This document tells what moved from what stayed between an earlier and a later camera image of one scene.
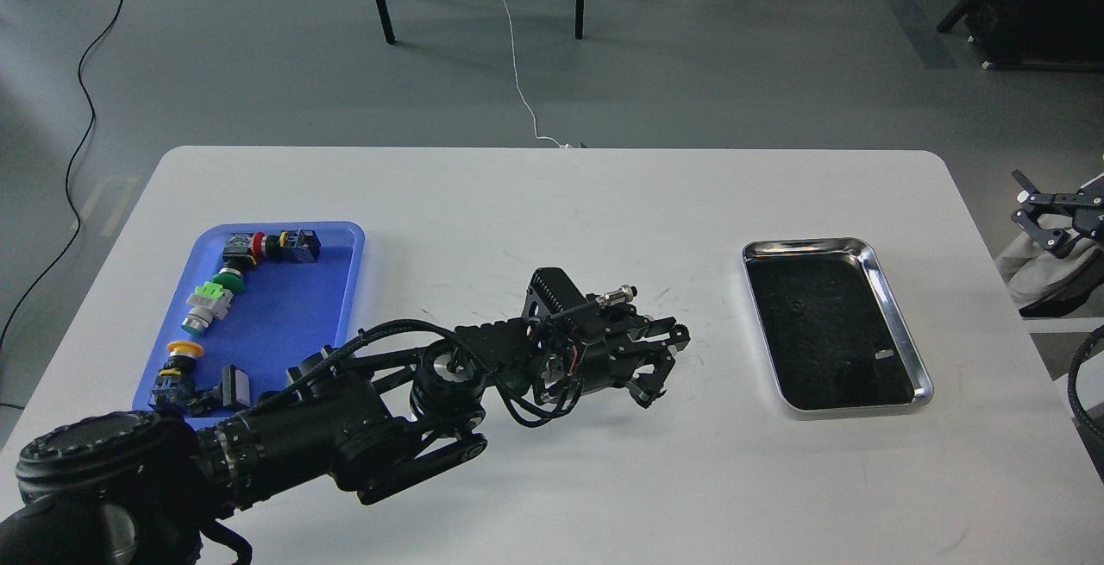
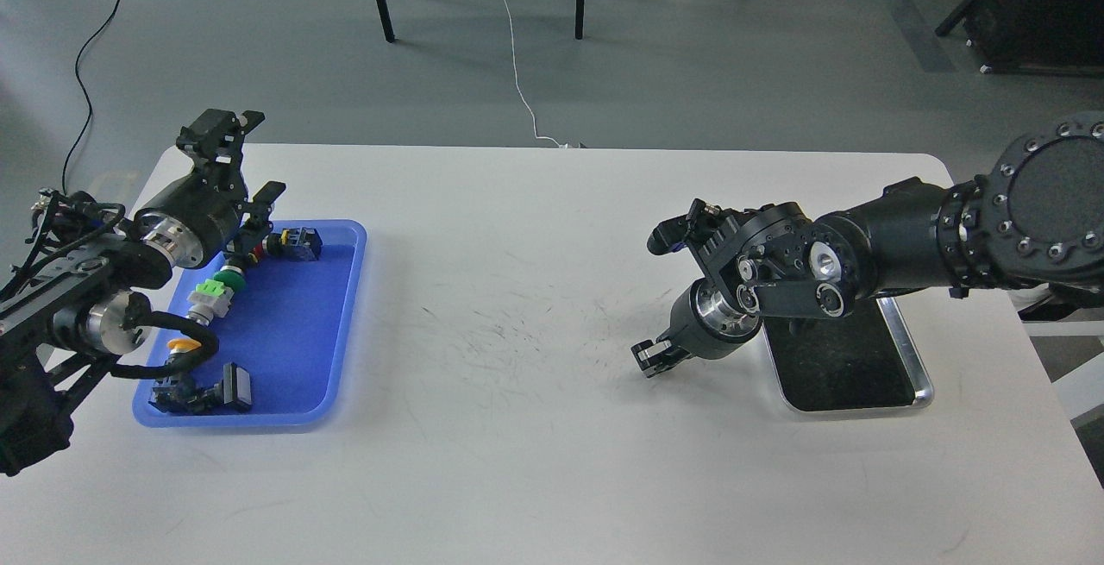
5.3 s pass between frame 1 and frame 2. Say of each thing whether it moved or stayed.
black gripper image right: moved
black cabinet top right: stayed
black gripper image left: moved
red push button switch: stayed
